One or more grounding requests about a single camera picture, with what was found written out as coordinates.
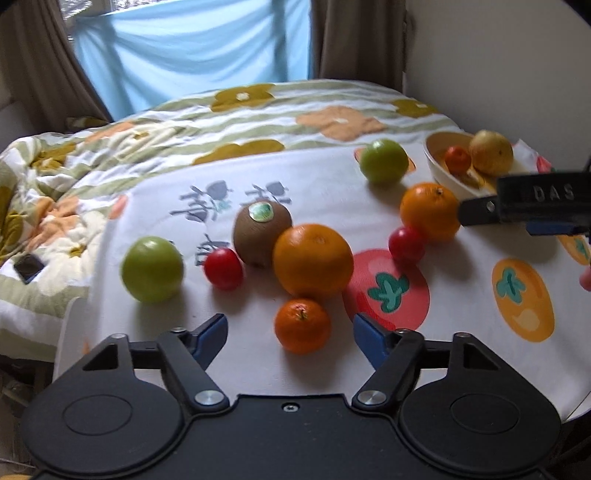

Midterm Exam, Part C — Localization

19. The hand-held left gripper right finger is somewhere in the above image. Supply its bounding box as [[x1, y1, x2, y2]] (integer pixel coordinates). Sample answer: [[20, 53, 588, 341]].
[[352, 312, 502, 410]]

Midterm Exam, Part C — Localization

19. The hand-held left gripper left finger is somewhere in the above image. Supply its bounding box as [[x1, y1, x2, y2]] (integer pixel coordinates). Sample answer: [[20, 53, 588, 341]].
[[83, 313, 230, 413]]

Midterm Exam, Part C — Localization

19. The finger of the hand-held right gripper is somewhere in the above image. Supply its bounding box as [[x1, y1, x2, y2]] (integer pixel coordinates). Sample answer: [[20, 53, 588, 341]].
[[458, 196, 500, 227], [525, 220, 590, 237]]

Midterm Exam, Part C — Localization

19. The cream bowl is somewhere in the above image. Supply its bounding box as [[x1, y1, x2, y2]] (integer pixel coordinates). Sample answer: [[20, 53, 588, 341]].
[[423, 131, 505, 202]]

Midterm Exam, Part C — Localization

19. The small mandarin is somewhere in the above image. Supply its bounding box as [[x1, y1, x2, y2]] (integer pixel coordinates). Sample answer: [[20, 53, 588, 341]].
[[274, 298, 332, 355]]

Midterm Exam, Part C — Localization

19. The red tomato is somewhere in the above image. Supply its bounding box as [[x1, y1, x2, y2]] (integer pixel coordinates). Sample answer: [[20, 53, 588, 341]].
[[388, 226, 426, 266], [204, 247, 244, 291]]

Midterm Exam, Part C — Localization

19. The green apple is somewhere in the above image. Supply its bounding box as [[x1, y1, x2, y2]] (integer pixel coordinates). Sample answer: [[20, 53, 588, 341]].
[[359, 139, 410, 185], [121, 236, 184, 304]]

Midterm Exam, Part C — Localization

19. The large orange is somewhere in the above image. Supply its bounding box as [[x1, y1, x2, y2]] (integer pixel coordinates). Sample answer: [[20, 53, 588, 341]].
[[272, 224, 354, 298]]

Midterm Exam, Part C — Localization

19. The brown kiwi with sticker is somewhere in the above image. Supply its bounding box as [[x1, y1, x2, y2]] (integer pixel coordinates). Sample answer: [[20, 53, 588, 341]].
[[233, 200, 293, 268]]

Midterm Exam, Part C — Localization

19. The red fruit in bowl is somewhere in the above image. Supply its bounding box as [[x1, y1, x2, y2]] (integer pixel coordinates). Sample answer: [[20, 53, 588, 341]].
[[444, 146, 472, 175]]

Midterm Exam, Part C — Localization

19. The yellow apple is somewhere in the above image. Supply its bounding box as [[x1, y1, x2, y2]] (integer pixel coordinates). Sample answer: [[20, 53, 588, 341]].
[[468, 130, 514, 176]]

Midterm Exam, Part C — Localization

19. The small black device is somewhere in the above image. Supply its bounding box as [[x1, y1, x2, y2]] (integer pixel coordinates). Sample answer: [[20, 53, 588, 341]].
[[13, 253, 46, 283]]

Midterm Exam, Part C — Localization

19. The brown curtain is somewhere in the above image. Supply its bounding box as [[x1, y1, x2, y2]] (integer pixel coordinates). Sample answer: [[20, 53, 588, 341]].
[[311, 0, 410, 93], [0, 0, 110, 131]]

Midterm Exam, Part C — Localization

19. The floral striped blanket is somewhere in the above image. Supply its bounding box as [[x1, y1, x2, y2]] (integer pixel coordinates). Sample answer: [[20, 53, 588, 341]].
[[0, 78, 462, 363]]

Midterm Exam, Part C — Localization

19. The light blue curtain cloth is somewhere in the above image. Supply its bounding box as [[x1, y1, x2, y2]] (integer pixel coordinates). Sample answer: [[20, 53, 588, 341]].
[[74, 0, 315, 123]]

